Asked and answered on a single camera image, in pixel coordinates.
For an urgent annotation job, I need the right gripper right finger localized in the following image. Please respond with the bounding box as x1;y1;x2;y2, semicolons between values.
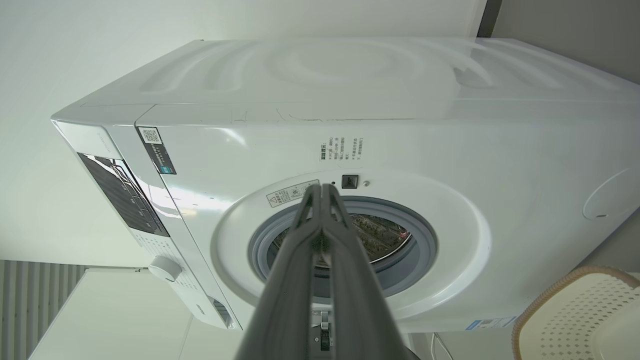
322;183;418;360

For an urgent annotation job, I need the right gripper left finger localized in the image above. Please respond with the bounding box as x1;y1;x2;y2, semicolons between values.
235;184;323;360

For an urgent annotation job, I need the stainless steel washing machine drum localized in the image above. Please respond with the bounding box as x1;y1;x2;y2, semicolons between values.
272;213;413;266

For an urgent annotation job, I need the white washing machine control dial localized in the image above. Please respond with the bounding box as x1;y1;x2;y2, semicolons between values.
148;256;183;282

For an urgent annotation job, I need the black glossy control display panel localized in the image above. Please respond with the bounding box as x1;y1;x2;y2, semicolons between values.
77;152;171;238

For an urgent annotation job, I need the cream perforated laundry basket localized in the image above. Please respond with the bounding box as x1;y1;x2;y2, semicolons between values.
511;266;640;360

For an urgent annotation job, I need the metal door hinge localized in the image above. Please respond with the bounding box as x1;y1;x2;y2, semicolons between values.
312;310;333;352

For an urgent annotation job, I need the grey warning sticker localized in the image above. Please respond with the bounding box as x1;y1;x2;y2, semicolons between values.
266;180;321;208

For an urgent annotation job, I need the blue energy label sticker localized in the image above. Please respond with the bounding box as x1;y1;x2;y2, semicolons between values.
465;316;517;331

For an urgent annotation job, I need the printed text label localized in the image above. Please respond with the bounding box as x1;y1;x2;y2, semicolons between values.
320;137;365;163

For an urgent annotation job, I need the white front-load washing machine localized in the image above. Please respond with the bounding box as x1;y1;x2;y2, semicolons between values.
51;37;640;333

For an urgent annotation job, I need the white cabinet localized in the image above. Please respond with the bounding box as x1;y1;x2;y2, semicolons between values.
30;267;241;360

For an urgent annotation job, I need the QR code sticker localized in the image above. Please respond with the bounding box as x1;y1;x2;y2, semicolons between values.
137;126;177;175

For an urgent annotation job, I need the grey ribbed panel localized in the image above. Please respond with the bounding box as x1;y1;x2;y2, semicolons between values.
0;260;88;360

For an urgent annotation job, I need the round filter cover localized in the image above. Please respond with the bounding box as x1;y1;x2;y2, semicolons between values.
582;167;640;221

